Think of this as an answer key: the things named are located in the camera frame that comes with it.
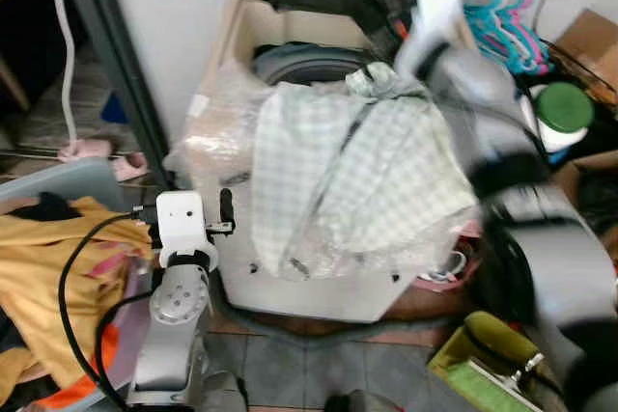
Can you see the white bottle with green lid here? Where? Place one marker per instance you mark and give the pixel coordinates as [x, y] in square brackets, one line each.
[563, 108]

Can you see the pink slipper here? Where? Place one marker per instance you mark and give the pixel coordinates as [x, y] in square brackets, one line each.
[130, 167]
[85, 150]

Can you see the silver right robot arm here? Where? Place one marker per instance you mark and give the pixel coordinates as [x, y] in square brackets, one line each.
[560, 258]

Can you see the dark metal door frame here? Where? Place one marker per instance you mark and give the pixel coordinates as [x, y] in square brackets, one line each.
[121, 65]

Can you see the orange cloth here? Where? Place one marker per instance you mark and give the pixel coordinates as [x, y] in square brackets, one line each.
[82, 388]

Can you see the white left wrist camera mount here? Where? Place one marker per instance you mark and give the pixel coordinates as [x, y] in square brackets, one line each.
[181, 219]

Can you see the blue and pink hangers bunch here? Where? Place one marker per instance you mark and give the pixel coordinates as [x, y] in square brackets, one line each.
[502, 26]

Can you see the brown cardboard box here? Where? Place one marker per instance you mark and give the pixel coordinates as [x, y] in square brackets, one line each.
[591, 41]

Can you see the yellow green box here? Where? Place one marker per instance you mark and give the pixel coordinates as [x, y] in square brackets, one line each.
[483, 373]

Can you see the green white checked garment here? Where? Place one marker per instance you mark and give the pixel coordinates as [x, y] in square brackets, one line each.
[367, 171]

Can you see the yellow garment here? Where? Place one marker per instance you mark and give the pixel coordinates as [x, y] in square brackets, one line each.
[48, 267]

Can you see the grey plastic basin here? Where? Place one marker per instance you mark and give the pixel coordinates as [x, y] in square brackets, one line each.
[68, 180]

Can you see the white top-load washing machine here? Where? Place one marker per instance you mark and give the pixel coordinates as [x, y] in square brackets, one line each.
[319, 296]

